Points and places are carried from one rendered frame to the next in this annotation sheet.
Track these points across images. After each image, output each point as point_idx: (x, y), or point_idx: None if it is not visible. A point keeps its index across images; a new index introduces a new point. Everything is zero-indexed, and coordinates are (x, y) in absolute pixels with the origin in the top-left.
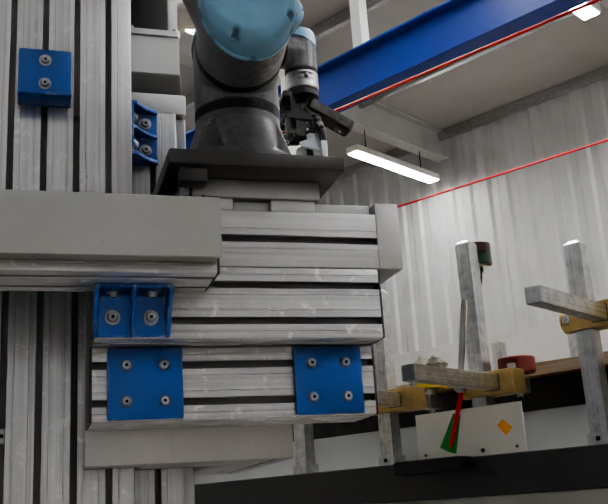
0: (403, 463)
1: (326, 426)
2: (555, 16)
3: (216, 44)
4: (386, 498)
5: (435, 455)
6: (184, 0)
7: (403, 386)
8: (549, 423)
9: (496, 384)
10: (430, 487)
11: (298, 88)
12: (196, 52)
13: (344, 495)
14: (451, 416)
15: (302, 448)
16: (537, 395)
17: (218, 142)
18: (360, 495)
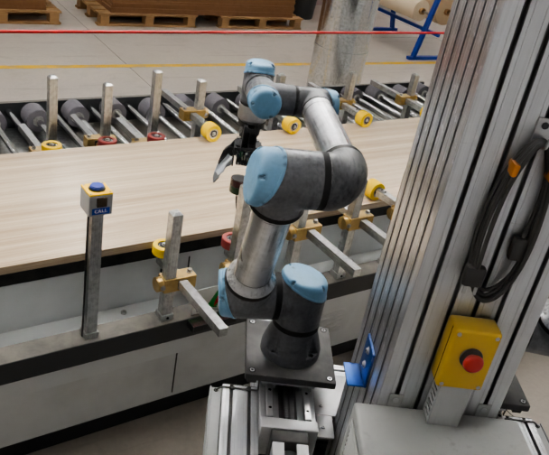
0: (200, 326)
1: (40, 272)
2: (327, 32)
3: None
4: (169, 339)
5: None
6: None
7: (131, 246)
8: (213, 254)
9: None
10: None
11: (263, 125)
12: (528, 344)
13: (136, 345)
14: (218, 288)
15: (95, 321)
16: (210, 240)
17: None
18: (149, 342)
